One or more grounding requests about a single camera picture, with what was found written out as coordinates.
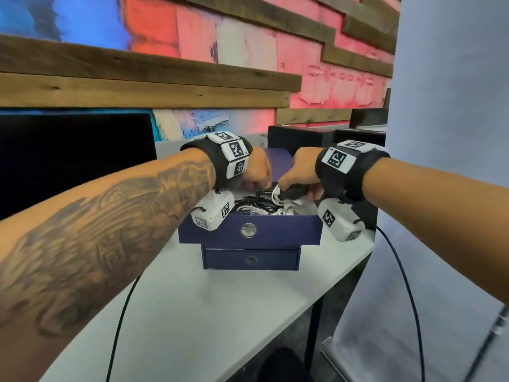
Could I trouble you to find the black background monitor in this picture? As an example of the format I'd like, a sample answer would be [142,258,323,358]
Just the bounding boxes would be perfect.
[349,108,389,128]

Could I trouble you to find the silver display board foot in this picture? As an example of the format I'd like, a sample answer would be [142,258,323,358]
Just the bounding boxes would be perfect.
[320,336,358,382]

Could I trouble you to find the person's black trousers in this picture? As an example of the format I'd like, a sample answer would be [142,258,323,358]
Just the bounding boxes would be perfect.
[258,348,315,382]

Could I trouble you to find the white cable with black charger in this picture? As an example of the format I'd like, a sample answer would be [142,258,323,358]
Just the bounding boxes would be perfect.
[271,183,297,215]

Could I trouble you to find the black computer monitor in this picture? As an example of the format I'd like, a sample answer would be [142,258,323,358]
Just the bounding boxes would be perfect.
[0,111,159,221]

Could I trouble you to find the white partition panel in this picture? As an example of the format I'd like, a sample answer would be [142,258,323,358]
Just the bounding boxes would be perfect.
[155,135,207,160]

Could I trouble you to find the person's left forearm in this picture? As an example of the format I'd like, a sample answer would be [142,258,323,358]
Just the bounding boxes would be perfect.
[0,149,217,382]

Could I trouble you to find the black desk leg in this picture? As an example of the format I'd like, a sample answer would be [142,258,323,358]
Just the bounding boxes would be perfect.
[304,298,325,367]

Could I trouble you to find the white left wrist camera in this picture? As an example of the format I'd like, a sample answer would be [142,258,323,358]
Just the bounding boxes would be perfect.
[190,189,235,230]

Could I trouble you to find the person's right forearm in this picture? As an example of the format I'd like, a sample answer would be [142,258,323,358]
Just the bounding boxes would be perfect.
[362,157,509,305]

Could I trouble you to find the person's left hand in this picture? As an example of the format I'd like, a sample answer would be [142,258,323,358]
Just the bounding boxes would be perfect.
[242,146,273,192]

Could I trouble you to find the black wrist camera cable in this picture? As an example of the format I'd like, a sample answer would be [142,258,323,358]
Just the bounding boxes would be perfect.
[375,225,426,382]
[105,276,142,382]

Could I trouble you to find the black right wrist strap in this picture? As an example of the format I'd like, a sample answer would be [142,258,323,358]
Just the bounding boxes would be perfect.
[315,140,391,203]

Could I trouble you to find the black wrist strap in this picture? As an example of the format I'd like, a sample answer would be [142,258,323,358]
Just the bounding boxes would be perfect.
[315,140,391,203]
[180,132,253,194]

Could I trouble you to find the navy blue drawer unit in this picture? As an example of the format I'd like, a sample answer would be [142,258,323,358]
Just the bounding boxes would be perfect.
[178,148,323,272]

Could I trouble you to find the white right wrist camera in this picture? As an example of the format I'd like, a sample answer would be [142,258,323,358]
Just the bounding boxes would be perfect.
[317,197,366,243]

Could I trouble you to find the small black cable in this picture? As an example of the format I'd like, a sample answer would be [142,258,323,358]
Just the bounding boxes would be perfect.
[254,189,276,214]

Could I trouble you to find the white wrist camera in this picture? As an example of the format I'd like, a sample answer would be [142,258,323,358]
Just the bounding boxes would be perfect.
[317,197,366,243]
[190,189,235,230]

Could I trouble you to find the person's right hand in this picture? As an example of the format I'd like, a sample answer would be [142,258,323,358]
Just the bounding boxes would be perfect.
[277,146,325,203]

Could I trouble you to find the black left wrist strap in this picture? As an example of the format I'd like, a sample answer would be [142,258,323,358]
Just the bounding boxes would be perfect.
[180,132,253,194]

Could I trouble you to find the white display board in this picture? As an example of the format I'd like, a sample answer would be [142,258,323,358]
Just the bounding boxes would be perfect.
[320,0,509,382]

